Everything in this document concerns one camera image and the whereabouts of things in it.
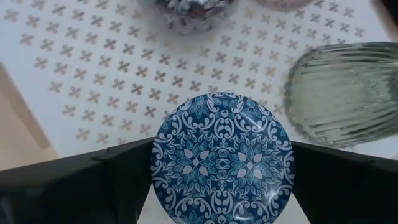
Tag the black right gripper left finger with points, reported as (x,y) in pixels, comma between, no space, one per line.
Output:
(71,189)

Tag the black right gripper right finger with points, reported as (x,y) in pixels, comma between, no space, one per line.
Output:
(351,189)

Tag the clear ribbed glass candle holder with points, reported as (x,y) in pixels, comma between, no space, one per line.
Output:
(345,96)

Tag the blue white patterned tin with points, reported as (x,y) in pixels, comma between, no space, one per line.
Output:
(222,161)

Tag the white perforated metal shelf riser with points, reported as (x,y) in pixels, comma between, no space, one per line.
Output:
(18,62)

